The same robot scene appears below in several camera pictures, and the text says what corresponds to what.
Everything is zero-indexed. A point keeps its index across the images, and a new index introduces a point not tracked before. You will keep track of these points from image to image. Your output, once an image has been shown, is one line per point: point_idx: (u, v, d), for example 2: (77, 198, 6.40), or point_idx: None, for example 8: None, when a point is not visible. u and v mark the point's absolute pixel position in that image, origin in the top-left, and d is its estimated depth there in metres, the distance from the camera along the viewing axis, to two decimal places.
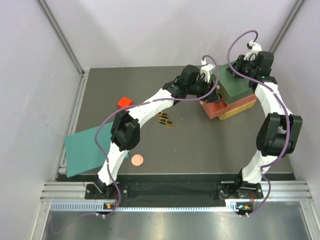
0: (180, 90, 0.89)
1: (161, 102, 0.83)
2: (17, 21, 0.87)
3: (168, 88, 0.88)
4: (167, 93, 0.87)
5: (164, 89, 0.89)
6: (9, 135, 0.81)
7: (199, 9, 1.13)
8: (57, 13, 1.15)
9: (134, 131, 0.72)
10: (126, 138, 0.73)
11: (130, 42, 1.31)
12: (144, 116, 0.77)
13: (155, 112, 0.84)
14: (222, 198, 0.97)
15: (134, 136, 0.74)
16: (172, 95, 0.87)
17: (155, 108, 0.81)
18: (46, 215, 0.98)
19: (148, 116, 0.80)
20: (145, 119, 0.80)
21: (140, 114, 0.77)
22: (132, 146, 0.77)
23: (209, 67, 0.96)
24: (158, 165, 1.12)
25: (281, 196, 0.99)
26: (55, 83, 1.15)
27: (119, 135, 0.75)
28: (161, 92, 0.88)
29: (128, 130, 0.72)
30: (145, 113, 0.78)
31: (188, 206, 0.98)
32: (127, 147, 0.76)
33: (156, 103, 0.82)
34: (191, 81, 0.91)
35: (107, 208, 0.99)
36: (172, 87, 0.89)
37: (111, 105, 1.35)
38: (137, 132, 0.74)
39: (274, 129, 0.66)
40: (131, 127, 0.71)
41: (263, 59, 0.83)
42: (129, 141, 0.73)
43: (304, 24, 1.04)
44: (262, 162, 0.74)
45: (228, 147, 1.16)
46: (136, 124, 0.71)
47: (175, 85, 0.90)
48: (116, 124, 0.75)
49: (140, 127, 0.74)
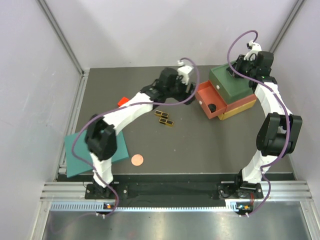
0: (159, 94, 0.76)
1: (140, 107, 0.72)
2: (17, 22, 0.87)
3: (146, 91, 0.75)
4: (145, 96, 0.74)
5: (141, 93, 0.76)
6: (9, 135, 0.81)
7: (199, 9, 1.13)
8: (57, 13, 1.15)
9: (110, 137, 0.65)
10: (101, 146, 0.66)
11: (130, 42, 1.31)
12: (121, 121, 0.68)
13: (133, 117, 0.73)
14: (222, 198, 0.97)
15: (110, 144, 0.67)
16: (151, 98, 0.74)
17: (133, 113, 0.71)
18: (46, 215, 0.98)
19: (125, 122, 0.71)
20: (123, 125, 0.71)
21: (116, 120, 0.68)
22: (108, 154, 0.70)
23: (187, 69, 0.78)
24: (158, 165, 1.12)
25: (281, 196, 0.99)
26: (55, 83, 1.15)
27: (94, 144, 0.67)
28: (139, 96, 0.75)
29: (103, 138, 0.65)
30: (122, 118, 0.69)
31: (187, 206, 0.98)
32: (104, 155, 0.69)
33: (134, 108, 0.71)
34: (170, 84, 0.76)
35: (108, 208, 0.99)
36: (150, 91, 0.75)
37: (111, 105, 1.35)
38: (113, 139, 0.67)
39: (274, 129, 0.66)
40: (106, 134, 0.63)
41: (263, 58, 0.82)
42: (105, 149, 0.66)
43: (304, 24, 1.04)
44: (262, 162, 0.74)
45: (228, 147, 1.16)
46: (112, 130, 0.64)
47: (154, 89, 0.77)
48: (90, 132, 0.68)
49: (116, 133, 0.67)
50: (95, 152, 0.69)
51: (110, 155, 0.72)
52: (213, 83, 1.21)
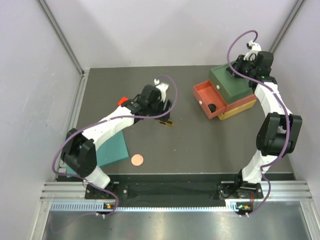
0: (142, 107, 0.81)
1: (120, 121, 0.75)
2: (16, 21, 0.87)
3: (128, 105, 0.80)
4: (127, 110, 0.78)
5: (123, 106, 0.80)
6: (9, 135, 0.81)
7: (199, 9, 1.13)
8: (57, 13, 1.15)
9: (89, 152, 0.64)
10: (79, 163, 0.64)
11: (130, 42, 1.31)
12: (100, 135, 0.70)
13: (113, 131, 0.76)
14: (222, 198, 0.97)
15: (88, 160, 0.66)
16: (132, 112, 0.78)
17: (113, 127, 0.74)
18: (46, 215, 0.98)
19: (105, 136, 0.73)
20: (103, 139, 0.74)
21: (96, 134, 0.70)
22: (86, 171, 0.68)
23: (163, 87, 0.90)
24: (158, 165, 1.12)
25: (281, 196, 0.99)
26: (55, 83, 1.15)
27: (72, 160, 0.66)
28: (120, 110, 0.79)
29: (81, 153, 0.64)
30: (102, 132, 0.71)
31: (187, 206, 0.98)
32: (82, 172, 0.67)
33: (115, 122, 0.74)
34: (152, 100, 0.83)
35: (108, 208, 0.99)
36: (132, 104, 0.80)
37: (111, 105, 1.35)
38: (92, 155, 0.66)
39: (274, 129, 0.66)
40: (85, 149, 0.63)
41: (263, 58, 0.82)
42: (83, 165, 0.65)
43: (304, 24, 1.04)
44: (262, 162, 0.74)
45: (228, 147, 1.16)
46: (91, 145, 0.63)
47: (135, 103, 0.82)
48: (67, 148, 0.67)
49: (95, 149, 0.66)
50: (73, 169, 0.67)
51: (88, 172, 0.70)
52: (213, 83, 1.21)
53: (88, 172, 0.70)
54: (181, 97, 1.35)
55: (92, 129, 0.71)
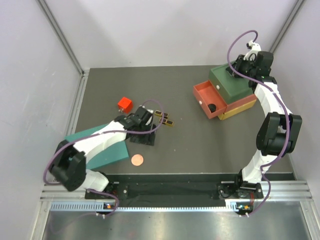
0: (135, 124, 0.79)
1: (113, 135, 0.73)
2: (17, 22, 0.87)
3: (121, 120, 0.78)
4: (120, 124, 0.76)
5: (116, 121, 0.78)
6: (9, 135, 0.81)
7: (198, 9, 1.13)
8: (57, 13, 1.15)
9: (79, 165, 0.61)
10: (68, 175, 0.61)
11: (130, 42, 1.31)
12: (91, 148, 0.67)
13: (105, 145, 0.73)
14: (222, 198, 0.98)
15: (77, 173, 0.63)
16: (125, 126, 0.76)
17: (105, 140, 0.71)
18: (46, 215, 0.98)
19: (96, 149, 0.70)
20: (93, 153, 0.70)
21: (88, 146, 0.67)
22: (73, 185, 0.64)
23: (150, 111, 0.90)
24: (158, 165, 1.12)
25: (281, 196, 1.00)
26: (55, 83, 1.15)
27: (59, 172, 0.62)
28: (112, 124, 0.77)
29: (71, 166, 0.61)
30: (93, 145, 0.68)
31: (187, 206, 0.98)
32: (69, 186, 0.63)
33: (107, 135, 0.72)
34: (144, 120, 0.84)
35: (108, 208, 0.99)
36: (125, 120, 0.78)
37: (111, 105, 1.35)
38: (82, 168, 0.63)
39: (274, 128, 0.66)
40: (76, 161, 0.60)
41: (263, 59, 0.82)
42: (72, 178, 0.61)
43: (304, 23, 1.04)
44: (262, 162, 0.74)
45: (228, 147, 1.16)
46: (82, 158, 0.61)
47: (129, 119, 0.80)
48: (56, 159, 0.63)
49: (86, 162, 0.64)
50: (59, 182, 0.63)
51: (75, 186, 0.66)
52: (213, 83, 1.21)
53: (74, 187, 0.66)
54: (181, 97, 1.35)
55: (84, 141, 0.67)
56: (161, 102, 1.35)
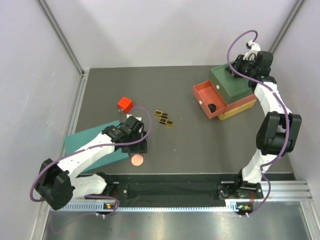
0: (124, 134, 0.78)
1: (99, 149, 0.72)
2: (17, 22, 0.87)
3: (109, 131, 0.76)
4: (107, 137, 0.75)
5: (103, 133, 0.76)
6: (9, 135, 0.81)
7: (198, 9, 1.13)
8: (56, 13, 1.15)
9: (63, 185, 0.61)
10: (53, 195, 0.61)
11: (130, 42, 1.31)
12: (76, 166, 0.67)
13: (92, 159, 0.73)
14: (222, 198, 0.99)
15: (62, 193, 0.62)
16: (112, 139, 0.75)
17: (91, 155, 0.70)
18: (45, 215, 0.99)
19: (82, 165, 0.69)
20: (79, 169, 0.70)
21: (72, 165, 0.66)
22: (60, 204, 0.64)
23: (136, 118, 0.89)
24: (158, 165, 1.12)
25: (281, 196, 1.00)
26: (54, 83, 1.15)
27: (46, 191, 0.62)
28: (100, 137, 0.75)
29: (55, 186, 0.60)
30: (78, 162, 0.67)
31: (187, 206, 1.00)
32: (55, 205, 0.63)
33: (93, 150, 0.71)
34: (135, 130, 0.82)
35: (108, 208, 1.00)
36: (113, 131, 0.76)
37: (111, 105, 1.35)
38: (67, 187, 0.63)
39: (273, 128, 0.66)
40: (59, 182, 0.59)
41: (263, 59, 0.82)
42: (57, 197, 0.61)
43: (304, 23, 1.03)
44: (262, 162, 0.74)
45: (228, 147, 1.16)
46: (65, 178, 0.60)
47: (117, 129, 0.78)
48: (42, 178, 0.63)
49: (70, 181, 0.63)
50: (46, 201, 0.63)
51: (63, 204, 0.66)
52: (213, 83, 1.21)
53: (63, 204, 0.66)
54: (181, 97, 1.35)
55: (68, 159, 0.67)
56: (161, 102, 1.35)
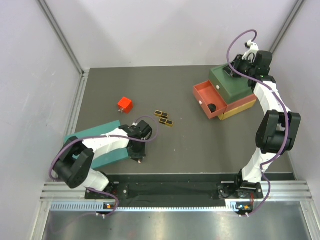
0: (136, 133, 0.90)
1: (117, 139, 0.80)
2: (16, 21, 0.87)
3: (125, 128, 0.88)
4: (124, 131, 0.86)
5: (120, 128, 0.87)
6: (9, 134, 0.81)
7: (198, 9, 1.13)
8: (57, 13, 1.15)
9: (86, 161, 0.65)
10: (73, 170, 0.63)
11: (130, 42, 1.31)
12: (99, 147, 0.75)
13: (110, 147, 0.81)
14: (222, 198, 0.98)
15: (82, 170, 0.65)
16: (128, 134, 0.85)
17: (111, 142, 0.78)
18: (46, 215, 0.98)
19: (102, 149, 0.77)
20: (98, 153, 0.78)
21: (94, 145, 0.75)
22: (76, 182, 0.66)
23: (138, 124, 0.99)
24: (159, 165, 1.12)
25: (281, 196, 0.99)
26: (54, 84, 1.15)
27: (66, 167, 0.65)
28: (117, 131, 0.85)
29: (78, 161, 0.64)
30: (101, 145, 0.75)
31: (188, 206, 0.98)
32: (72, 183, 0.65)
33: (113, 138, 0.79)
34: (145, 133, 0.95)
35: (108, 208, 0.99)
36: (129, 129, 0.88)
37: (111, 105, 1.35)
38: (87, 164, 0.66)
39: (273, 125, 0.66)
40: (84, 156, 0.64)
41: (262, 58, 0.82)
42: (77, 174, 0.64)
43: (304, 24, 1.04)
44: (262, 160, 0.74)
45: (228, 147, 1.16)
46: (90, 154, 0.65)
47: (132, 128, 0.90)
48: (63, 154, 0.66)
49: (92, 159, 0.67)
50: (64, 177, 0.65)
51: (77, 184, 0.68)
52: (213, 83, 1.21)
53: (77, 184, 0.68)
54: (181, 97, 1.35)
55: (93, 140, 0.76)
56: (161, 102, 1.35)
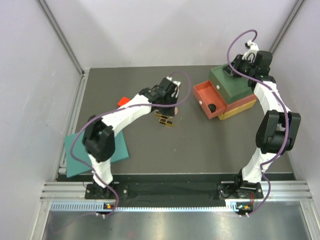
0: (159, 96, 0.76)
1: (137, 108, 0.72)
2: (17, 21, 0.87)
3: (145, 93, 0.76)
4: (144, 98, 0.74)
5: (140, 95, 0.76)
6: (9, 135, 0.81)
7: (198, 9, 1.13)
8: (57, 13, 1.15)
9: (109, 138, 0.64)
10: (99, 147, 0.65)
11: (130, 41, 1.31)
12: (119, 123, 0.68)
13: (131, 119, 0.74)
14: (222, 198, 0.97)
15: (107, 145, 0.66)
16: (150, 100, 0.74)
17: (131, 115, 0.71)
18: (46, 215, 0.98)
19: (123, 123, 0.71)
20: (121, 127, 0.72)
21: (115, 120, 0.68)
22: (105, 156, 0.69)
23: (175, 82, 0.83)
24: (159, 165, 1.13)
25: (281, 196, 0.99)
26: (55, 83, 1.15)
27: (92, 144, 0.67)
28: (137, 98, 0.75)
29: (101, 139, 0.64)
30: (120, 119, 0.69)
31: (187, 206, 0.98)
32: (101, 157, 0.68)
33: (133, 109, 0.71)
34: (170, 92, 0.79)
35: (108, 208, 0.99)
36: (149, 93, 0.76)
37: (111, 105, 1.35)
38: (111, 140, 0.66)
39: (274, 124, 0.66)
40: (105, 134, 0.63)
41: (262, 58, 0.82)
42: (103, 150, 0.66)
43: (304, 24, 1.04)
44: (262, 160, 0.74)
45: (228, 147, 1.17)
46: (110, 131, 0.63)
47: (153, 91, 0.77)
48: (88, 133, 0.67)
49: (114, 135, 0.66)
50: (93, 153, 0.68)
51: (106, 157, 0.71)
52: (213, 83, 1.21)
53: (107, 156, 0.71)
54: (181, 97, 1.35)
55: (111, 116, 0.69)
56: None
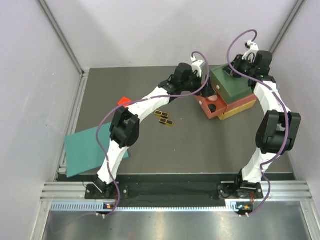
0: (175, 88, 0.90)
1: (158, 99, 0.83)
2: (16, 21, 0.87)
3: (164, 87, 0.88)
4: (164, 90, 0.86)
5: (160, 88, 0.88)
6: (9, 135, 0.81)
7: (198, 9, 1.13)
8: (57, 12, 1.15)
9: (134, 126, 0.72)
10: (126, 134, 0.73)
11: (130, 42, 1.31)
12: (143, 112, 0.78)
13: (153, 109, 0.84)
14: (222, 198, 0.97)
15: (133, 132, 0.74)
16: (168, 92, 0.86)
17: (153, 104, 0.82)
18: (46, 215, 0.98)
19: (146, 113, 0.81)
20: (144, 116, 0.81)
21: (139, 110, 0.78)
22: (130, 142, 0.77)
23: (198, 62, 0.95)
24: (159, 165, 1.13)
25: (281, 196, 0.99)
26: (55, 84, 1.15)
27: (119, 132, 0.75)
28: (158, 91, 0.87)
29: (128, 126, 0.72)
30: (144, 109, 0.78)
31: (187, 206, 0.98)
32: (127, 143, 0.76)
33: (154, 100, 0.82)
34: (184, 78, 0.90)
35: (107, 208, 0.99)
36: (168, 86, 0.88)
37: (111, 105, 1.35)
38: (137, 128, 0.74)
39: (274, 124, 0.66)
40: (131, 123, 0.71)
41: (262, 58, 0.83)
42: (129, 136, 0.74)
43: (305, 24, 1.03)
44: (262, 160, 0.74)
45: (228, 146, 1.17)
46: (137, 120, 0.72)
47: (170, 84, 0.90)
48: (116, 121, 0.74)
49: (139, 124, 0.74)
50: (119, 139, 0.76)
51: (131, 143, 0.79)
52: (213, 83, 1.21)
53: (132, 143, 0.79)
54: (180, 97, 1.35)
55: (136, 105, 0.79)
56: None
